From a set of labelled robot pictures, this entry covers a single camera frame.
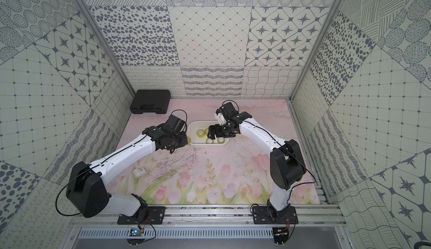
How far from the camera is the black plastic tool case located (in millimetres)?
1128

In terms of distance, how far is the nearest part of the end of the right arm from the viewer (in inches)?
25.4

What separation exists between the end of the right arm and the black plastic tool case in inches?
19.5
